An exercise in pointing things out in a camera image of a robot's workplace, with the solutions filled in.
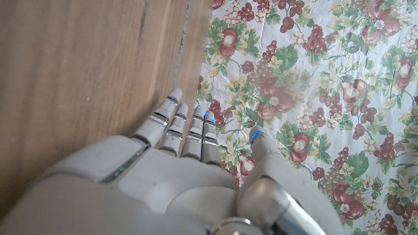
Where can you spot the fruit print backdrop cloth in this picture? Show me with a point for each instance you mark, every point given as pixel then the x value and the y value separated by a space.
pixel 326 98

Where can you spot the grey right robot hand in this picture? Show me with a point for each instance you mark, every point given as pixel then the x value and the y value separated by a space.
pixel 156 182

